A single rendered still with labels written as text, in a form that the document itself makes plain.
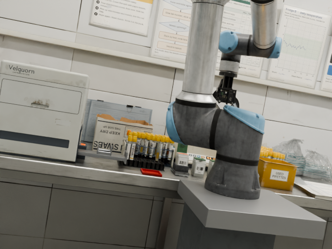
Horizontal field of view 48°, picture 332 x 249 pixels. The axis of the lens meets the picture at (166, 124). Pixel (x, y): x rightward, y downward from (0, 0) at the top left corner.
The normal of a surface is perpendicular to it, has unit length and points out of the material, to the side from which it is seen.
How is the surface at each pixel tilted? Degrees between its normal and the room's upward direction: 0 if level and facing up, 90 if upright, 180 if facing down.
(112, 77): 90
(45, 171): 90
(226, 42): 91
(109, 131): 91
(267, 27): 148
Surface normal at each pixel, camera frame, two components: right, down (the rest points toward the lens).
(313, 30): 0.13, 0.15
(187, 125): -0.33, 0.14
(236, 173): -0.09, -0.27
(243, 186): 0.18, -0.23
